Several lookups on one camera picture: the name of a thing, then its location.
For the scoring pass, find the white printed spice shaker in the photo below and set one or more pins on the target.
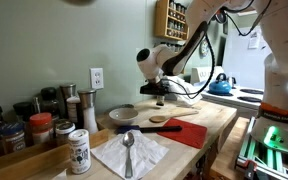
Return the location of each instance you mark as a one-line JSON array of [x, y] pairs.
[[79, 153]]

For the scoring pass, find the white refrigerator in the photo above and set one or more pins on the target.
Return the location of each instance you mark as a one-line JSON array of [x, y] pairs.
[[244, 63]]

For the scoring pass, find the white capped spice bottle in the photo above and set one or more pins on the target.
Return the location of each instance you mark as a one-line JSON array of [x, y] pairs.
[[73, 108]]

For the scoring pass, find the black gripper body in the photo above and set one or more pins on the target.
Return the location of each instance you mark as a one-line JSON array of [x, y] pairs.
[[150, 89]]

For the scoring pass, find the red silicone mat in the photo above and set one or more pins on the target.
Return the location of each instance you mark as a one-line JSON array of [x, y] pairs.
[[187, 133]]

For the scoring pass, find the blue kettle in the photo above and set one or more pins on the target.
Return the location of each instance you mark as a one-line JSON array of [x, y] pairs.
[[220, 87]]

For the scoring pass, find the wooden spoon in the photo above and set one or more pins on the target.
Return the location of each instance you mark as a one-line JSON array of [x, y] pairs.
[[159, 118]]

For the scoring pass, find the glass jar with black lid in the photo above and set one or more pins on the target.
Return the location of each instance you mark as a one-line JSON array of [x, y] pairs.
[[160, 102]]

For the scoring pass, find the dark jar with black lid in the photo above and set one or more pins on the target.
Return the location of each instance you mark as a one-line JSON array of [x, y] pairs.
[[49, 100]]

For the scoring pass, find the dark jar with white lid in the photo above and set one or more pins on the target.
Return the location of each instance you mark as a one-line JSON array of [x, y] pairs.
[[65, 133]]

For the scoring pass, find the white stove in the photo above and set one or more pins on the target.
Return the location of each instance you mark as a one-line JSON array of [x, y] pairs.
[[247, 96]]

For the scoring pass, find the white ceramic bowl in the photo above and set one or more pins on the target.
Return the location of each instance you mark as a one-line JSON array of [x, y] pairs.
[[124, 116]]

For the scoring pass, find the round decorative wall plate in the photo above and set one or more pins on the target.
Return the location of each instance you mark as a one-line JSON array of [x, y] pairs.
[[203, 48]]

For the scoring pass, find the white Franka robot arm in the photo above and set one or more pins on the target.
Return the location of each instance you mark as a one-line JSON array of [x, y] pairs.
[[284, 66]]

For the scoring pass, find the red lid spice jar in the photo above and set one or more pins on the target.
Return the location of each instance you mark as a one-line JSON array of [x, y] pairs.
[[41, 126]]

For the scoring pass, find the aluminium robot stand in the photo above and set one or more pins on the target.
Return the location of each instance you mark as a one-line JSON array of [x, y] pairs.
[[250, 156]]

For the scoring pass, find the black lid spice jar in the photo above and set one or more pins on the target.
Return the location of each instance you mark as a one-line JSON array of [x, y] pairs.
[[23, 111]]

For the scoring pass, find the tall wooden spice rack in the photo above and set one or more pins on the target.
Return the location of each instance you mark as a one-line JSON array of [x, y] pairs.
[[162, 20]]

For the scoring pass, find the tall steel grinder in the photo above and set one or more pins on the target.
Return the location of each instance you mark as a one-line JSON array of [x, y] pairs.
[[68, 90]]

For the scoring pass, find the blue lid spice jar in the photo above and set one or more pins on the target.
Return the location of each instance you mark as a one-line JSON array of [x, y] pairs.
[[13, 138]]

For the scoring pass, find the white paper napkin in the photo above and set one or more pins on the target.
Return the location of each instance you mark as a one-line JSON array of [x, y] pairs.
[[60, 175], [147, 153]]

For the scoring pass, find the metal spoon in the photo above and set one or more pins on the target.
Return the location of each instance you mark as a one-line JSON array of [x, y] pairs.
[[128, 140]]

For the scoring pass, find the wooden tray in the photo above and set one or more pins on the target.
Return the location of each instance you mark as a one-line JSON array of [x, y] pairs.
[[34, 160]]

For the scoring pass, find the white cloth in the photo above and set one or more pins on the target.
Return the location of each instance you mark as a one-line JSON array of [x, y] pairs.
[[184, 88]]

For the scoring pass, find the white wall outlet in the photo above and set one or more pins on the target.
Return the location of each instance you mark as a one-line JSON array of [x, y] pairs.
[[96, 78]]

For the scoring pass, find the paper note on refrigerator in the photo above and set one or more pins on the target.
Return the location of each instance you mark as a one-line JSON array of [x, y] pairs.
[[254, 38]]

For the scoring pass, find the steel and white pepper mill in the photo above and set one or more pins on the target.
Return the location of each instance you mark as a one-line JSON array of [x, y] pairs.
[[89, 113]]

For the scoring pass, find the black spatula with blue head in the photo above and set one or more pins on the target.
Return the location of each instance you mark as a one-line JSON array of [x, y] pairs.
[[157, 129]]

